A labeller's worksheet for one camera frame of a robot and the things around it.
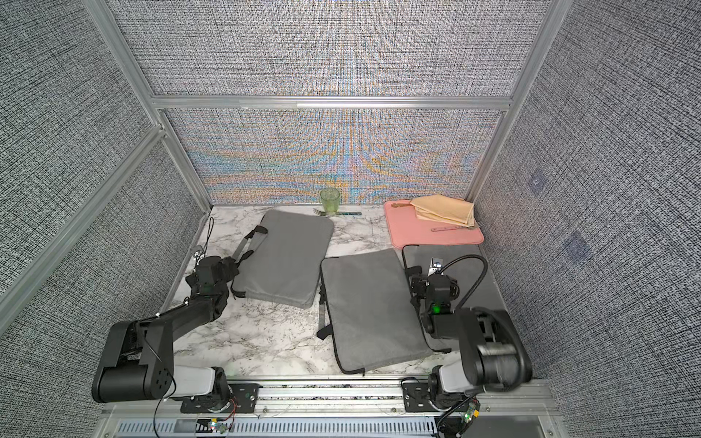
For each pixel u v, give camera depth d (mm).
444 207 1173
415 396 736
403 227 1128
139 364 430
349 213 1170
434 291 692
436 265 801
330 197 1124
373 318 847
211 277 688
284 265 938
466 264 780
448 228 1121
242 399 732
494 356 439
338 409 732
